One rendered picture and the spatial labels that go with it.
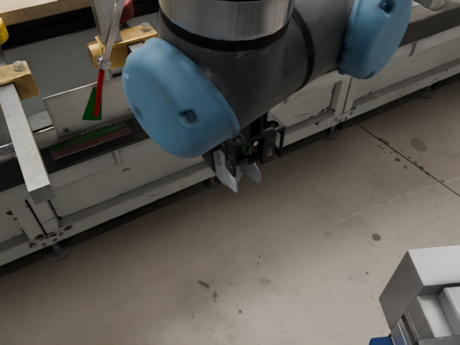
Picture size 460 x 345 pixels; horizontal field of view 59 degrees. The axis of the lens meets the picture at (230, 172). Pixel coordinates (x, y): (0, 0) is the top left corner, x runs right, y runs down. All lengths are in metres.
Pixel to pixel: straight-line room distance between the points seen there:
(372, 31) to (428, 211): 1.51
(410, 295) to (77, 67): 0.94
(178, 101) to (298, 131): 1.50
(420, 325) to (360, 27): 0.23
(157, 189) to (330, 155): 0.80
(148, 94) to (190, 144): 0.04
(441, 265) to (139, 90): 0.26
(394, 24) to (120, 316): 1.26
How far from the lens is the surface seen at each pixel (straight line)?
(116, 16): 0.78
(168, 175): 1.52
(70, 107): 0.90
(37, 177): 0.64
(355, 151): 1.92
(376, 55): 0.33
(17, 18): 0.99
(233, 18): 0.21
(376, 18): 0.31
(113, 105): 0.92
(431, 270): 0.36
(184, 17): 0.22
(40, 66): 1.10
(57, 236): 1.49
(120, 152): 1.05
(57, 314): 1.50
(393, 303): 0.41
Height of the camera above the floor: 1.28
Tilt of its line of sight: 47 degrees down
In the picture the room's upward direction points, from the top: straight up
